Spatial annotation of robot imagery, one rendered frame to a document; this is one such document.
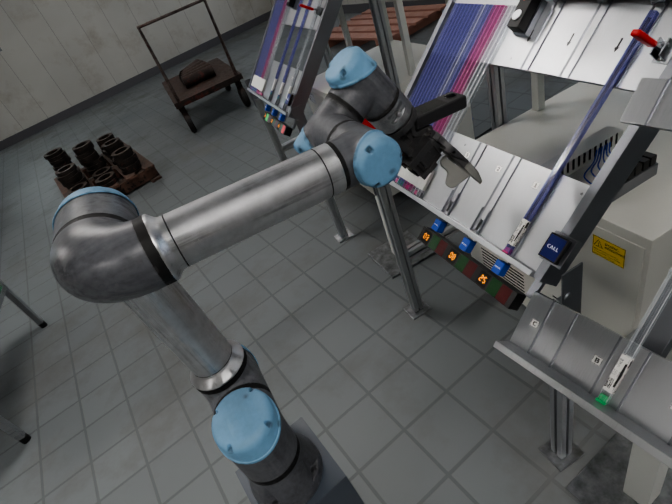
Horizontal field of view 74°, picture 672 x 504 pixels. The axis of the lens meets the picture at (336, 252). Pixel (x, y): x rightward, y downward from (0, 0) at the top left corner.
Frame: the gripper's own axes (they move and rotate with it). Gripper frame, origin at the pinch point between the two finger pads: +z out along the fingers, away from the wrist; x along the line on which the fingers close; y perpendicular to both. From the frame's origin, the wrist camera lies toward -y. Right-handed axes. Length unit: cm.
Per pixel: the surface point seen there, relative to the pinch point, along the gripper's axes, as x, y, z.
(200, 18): -826, -54, 76
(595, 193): 20.7, -9.6, 11.0
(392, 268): -79, 35, 82
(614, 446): 30, 29, 86
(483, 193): -3.7, -0.9, 14.6
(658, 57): 16.2, -34.1, 5.4
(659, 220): 17, -21, 43
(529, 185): 6.3, -6.6, 13.1
